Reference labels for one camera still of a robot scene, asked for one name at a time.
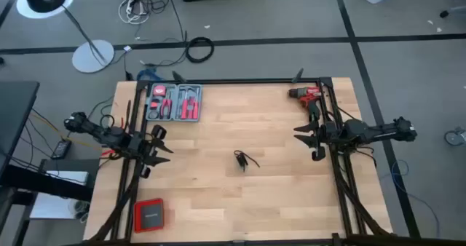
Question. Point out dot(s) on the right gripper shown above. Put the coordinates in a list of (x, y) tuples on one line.
[(325, 135)]

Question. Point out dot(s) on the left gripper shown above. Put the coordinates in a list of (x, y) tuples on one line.
[(146, 149)]

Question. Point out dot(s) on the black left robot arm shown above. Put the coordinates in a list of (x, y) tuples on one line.
[(109, 135)]

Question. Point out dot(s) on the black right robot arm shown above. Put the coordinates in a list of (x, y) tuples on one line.
[(367, 129)]

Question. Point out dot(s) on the red tape measure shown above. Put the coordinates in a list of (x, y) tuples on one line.
[(158, 91)]

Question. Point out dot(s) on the red square bin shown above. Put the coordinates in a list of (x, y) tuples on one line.
[(149, 217)]

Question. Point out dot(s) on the grey tool kit case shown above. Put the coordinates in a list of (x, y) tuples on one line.
[(174, 89)]

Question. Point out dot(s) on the black power adapter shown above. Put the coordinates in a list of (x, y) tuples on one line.
[(61, 148)]

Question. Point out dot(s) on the small white adapter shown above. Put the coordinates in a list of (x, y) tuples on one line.
[(127, 48)]

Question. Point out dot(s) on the black floor lamp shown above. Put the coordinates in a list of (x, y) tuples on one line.
[(92, 56)]

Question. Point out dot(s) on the white storage box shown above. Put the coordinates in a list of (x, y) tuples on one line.
[(54, 206)]

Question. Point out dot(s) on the grey caster wheel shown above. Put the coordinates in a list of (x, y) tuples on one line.
[(453, 137)]

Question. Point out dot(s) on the white power strip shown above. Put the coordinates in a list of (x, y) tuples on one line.
[(128, 7)]

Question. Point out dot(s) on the black desk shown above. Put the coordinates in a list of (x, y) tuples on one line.
[(14, 111)]

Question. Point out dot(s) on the office chair base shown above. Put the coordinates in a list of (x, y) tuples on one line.
[(443, 14)]

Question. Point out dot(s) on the black aluminium rig frame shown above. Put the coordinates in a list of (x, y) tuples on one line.
[(255, 81)]

